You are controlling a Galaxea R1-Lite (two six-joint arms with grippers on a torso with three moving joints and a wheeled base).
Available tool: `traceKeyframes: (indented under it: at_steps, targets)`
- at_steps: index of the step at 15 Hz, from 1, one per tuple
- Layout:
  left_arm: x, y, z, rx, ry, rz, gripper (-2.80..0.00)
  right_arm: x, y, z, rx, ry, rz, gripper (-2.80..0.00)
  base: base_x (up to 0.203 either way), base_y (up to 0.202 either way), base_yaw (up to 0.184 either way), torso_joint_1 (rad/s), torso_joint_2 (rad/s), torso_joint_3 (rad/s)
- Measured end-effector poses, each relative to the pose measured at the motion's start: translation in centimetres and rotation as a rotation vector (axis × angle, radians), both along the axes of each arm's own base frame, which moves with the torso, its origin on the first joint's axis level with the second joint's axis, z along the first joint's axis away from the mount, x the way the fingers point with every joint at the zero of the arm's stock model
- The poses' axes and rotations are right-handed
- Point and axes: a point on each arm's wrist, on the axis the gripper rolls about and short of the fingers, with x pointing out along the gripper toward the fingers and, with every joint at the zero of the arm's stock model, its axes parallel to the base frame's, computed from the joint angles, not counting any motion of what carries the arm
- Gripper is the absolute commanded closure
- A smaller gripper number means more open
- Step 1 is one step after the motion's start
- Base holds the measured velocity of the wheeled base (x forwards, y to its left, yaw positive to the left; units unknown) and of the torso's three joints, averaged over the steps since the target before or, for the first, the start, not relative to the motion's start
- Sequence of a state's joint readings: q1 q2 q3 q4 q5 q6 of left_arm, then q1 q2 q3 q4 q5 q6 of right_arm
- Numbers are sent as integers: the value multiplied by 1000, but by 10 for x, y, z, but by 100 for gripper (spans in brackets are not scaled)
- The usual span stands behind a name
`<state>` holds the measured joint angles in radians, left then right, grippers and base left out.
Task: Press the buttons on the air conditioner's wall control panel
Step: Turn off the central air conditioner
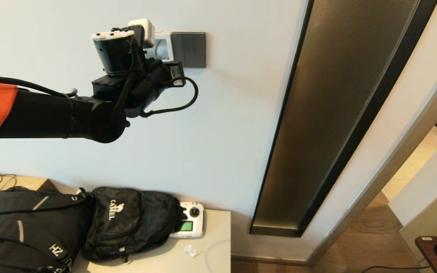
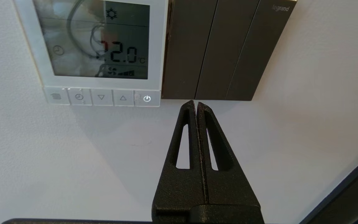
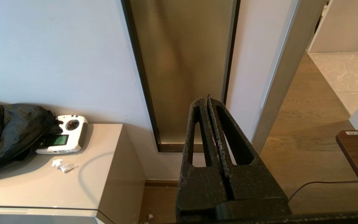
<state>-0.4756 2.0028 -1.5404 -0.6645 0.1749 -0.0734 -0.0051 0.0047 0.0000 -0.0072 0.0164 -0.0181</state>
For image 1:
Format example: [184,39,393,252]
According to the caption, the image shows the beige cabinet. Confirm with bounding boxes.
[71,182,232,273]

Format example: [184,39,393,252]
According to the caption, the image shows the grey door frame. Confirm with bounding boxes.
[308,49,437,267]

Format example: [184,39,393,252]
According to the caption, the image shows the white remote controller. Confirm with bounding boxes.
[169,202,205,239]

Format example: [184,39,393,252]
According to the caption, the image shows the black floor cable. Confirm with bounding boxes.
[363,266,434,273]

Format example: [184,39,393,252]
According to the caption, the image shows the white wall thermostat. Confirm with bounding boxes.
[146,32,174,63]

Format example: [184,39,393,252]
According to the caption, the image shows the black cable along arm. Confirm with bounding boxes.
[0,75,78,99]

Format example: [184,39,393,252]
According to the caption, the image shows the crumpled clear plastic wrapper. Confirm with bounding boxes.
[183,245,203,259]

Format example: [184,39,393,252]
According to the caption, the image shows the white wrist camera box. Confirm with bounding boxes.
[128,19,156,49]

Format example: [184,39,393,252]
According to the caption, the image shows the grey wall light switch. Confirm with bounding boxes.
[171,32,207,69]

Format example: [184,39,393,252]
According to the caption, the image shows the black Camel backpack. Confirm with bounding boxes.
[82,187,187,265]

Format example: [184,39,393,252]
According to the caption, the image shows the black backpack with grey stripes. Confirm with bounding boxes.
[0,187,94,273]

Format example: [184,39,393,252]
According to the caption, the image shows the black looped gripper cable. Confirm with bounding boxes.
[141,77,199,118]

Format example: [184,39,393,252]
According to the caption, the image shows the light wooden desk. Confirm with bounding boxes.
[0,171,58,195]

